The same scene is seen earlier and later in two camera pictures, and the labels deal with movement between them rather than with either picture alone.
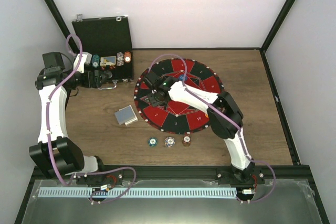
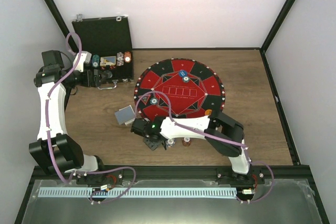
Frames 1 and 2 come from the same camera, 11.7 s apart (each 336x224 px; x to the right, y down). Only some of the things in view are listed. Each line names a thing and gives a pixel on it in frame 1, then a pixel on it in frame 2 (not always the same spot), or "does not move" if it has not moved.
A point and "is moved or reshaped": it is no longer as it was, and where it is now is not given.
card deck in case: x=108 y=60 does not move
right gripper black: x=154 y=102 -> x=152 y=144
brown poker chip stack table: x=187 y=139 does not move
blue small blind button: x=181 y=77 is moved or reshaped
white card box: x=132 y=120 does not move
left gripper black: x=96 y=83 does not move
